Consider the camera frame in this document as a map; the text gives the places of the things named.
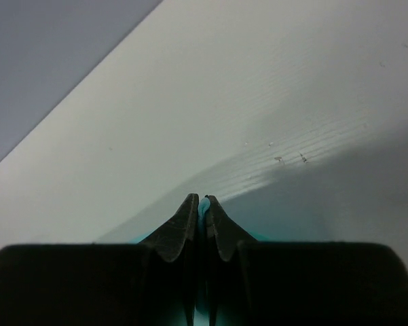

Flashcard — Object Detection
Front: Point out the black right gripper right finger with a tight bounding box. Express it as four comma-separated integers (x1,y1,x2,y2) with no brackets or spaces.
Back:
204,196,408,325

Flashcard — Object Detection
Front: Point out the teal t-shirt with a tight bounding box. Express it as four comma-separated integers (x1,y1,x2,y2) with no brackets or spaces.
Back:
131,194,276,325

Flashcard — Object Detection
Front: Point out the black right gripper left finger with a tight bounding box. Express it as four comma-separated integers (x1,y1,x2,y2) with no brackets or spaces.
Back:
0,194,199,325

